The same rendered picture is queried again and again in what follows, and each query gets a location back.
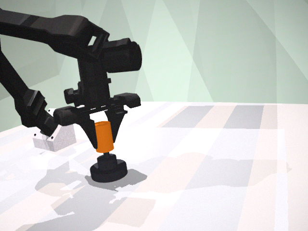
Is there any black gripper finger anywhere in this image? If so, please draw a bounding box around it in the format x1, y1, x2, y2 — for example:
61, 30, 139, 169
76, 119, 98, 149
104, 110, 128, 143

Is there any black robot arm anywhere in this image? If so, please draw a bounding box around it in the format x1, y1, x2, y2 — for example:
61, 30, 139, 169
0, 8, 142, 137

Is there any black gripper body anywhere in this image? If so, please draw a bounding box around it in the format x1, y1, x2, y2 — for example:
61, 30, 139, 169
53, 73, 141, 126

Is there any orange knob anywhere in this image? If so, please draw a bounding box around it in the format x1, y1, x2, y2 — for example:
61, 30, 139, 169
95, 121, 114, 153

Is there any grey round pedestal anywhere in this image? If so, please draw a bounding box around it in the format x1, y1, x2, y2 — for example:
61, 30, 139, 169
90, 152, 128, 183

